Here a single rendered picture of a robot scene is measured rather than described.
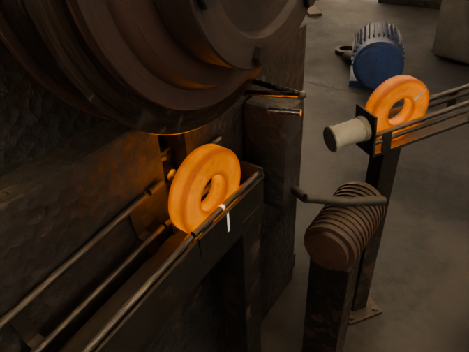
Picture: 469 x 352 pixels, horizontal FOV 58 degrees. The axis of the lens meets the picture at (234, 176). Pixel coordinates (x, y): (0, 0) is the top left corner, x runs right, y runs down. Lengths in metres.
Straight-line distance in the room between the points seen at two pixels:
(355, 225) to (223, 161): 0.39
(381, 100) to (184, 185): 0.52
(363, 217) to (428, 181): 1.10
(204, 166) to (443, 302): 1.11
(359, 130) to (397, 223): 0.88
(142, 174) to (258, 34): 0.29
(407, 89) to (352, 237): 0.34
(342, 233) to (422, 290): 0.70
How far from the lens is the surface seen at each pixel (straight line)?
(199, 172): 0.65
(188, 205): 0.66
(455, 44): 3.36
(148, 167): 0.68
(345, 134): 0.97
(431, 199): 1.98
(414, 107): 1.06
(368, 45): 2.66
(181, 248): 0.65
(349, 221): 0.97
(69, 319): 0.65
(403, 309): 1.53
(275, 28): 0.53
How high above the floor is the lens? 1.17
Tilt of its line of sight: 36 degrees down
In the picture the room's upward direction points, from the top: 3 degrees counter-clockwise
